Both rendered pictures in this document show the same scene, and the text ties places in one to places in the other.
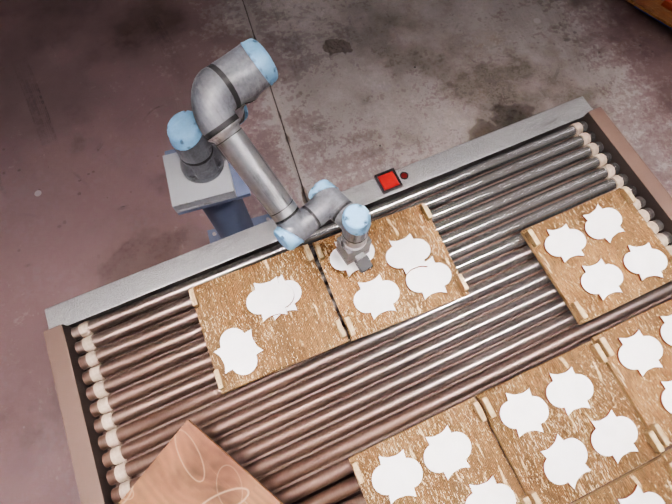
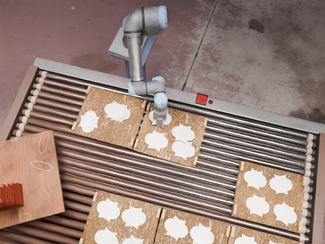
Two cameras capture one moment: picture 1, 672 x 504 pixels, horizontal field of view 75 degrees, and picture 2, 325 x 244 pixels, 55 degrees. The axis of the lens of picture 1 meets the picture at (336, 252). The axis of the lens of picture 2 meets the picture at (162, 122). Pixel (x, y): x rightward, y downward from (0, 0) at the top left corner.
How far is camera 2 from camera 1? 0.74 m
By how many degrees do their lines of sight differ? 12
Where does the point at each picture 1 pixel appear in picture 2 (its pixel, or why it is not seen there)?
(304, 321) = (121, 129)
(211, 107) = (131, 22)
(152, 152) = not seen: hidden behind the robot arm
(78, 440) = (14, 111)
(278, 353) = (102, 133)
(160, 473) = (30, 140)
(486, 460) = (146, 232)
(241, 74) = (150, 17)
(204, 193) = (124, 53)
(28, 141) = not seen: outside the picture
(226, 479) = (49, 159)
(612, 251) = (273, 198)
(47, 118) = not seen: outside the picture
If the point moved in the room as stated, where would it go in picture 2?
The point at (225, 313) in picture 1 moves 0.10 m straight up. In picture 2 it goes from (95, 104) to (92, 98)
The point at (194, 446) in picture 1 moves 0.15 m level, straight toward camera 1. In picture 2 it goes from (47, 140) to (68, 150)
